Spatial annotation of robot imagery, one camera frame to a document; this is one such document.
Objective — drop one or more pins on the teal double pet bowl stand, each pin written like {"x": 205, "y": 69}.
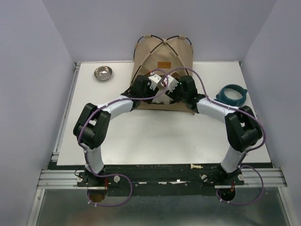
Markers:
{"x": 232, "y": 94}

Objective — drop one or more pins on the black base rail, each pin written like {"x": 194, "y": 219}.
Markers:
{"x": 159, "y": 180}

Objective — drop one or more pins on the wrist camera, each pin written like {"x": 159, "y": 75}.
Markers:
{"x": 170, "y": 83}
{"x": 154, "y": 81}

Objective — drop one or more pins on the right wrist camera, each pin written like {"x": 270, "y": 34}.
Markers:
{"x": 170, "y": 83}

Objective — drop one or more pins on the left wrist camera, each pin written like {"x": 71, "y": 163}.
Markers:
{"x": 154, "y": 81}

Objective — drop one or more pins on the aluminium frame rail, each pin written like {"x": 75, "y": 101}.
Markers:
{"x": 40, "y": 192}

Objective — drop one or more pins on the white fluffy cushion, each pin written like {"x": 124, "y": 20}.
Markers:
{"x": 163, "y": 99}

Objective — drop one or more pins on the steel pet bowl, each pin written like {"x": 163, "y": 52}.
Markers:
{"x": 103, "y": 73}

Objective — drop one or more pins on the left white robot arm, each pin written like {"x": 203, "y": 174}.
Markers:
{"x": 92, "y": 125}

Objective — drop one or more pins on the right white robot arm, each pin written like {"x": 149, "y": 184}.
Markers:
{"x": 242, "y": 128}

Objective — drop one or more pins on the beige black pet tent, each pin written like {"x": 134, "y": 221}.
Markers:
{"x": 173, "y": 54}

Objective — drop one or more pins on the black tent pole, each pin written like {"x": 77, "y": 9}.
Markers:
{"x": 150, "y": 54}
{"x": 176, "y": 51}

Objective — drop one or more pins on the white chess piece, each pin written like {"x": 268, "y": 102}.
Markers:
{"x": 193, "y": 166}

